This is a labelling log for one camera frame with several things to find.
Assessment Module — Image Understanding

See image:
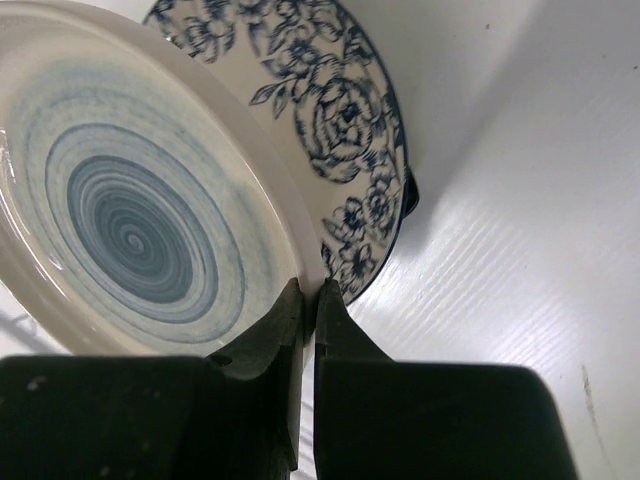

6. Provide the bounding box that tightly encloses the dark square patterned plate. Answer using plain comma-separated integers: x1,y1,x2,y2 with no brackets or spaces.
402,167,420,219

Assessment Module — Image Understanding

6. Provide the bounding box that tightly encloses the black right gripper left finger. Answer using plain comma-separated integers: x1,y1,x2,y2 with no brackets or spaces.
1,280,304,479

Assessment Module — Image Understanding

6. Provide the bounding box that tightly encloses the cream plate with blue centre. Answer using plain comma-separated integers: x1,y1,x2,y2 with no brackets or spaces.
1,1,326,355

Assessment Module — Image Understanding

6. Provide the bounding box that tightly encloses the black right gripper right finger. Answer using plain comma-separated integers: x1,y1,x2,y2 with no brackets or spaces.
314,280,577,479

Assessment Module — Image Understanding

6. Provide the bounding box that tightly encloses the blue and white patterned plate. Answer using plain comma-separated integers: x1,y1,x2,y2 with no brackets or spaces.
144,1,411,302

